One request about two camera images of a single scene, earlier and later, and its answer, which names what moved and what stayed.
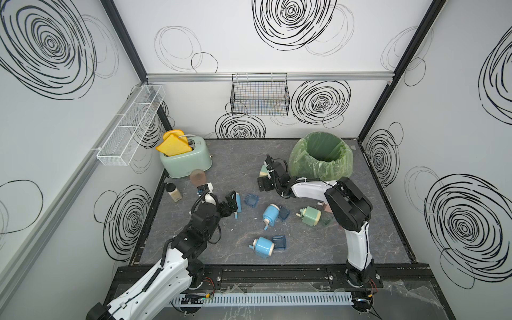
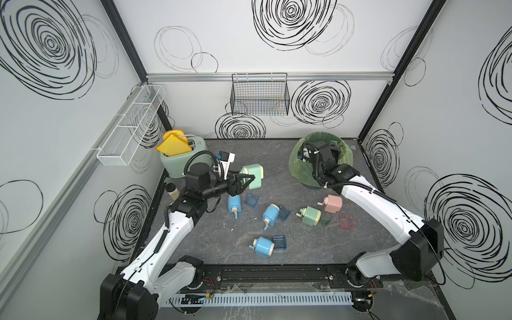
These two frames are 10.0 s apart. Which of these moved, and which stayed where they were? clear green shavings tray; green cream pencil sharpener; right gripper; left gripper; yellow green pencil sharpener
Moved: yellow green pencil sharpener; left gripper; right gripper
Stayed: green cream pencil sharpener; clear green shavings tray
